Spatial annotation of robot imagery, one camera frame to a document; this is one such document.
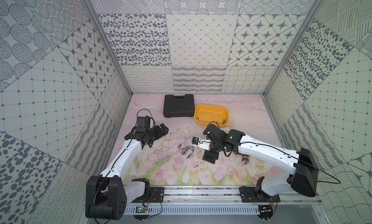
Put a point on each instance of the red brown pipe fitting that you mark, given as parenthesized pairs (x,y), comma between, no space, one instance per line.
(245,159)

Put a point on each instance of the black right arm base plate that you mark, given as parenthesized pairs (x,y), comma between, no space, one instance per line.
(256,194)

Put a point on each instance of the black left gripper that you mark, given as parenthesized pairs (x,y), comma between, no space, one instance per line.
(157,132)

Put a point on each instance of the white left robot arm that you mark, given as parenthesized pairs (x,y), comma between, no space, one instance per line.
(112,178)

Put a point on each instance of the yellow plastic storage box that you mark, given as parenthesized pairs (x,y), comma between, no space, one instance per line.
(211,113)

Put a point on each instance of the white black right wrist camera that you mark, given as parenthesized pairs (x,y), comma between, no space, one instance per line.
(210,131)

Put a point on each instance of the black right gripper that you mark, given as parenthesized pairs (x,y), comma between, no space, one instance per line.
(208,156)

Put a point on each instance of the black plastic tool case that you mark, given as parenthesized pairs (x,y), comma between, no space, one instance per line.
(179,106)

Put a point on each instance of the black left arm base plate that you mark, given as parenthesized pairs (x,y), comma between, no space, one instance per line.
(151,193)

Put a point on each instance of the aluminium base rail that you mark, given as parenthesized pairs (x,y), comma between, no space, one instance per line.
(177,195)

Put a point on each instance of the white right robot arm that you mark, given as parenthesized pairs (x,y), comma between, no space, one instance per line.
(300,170)

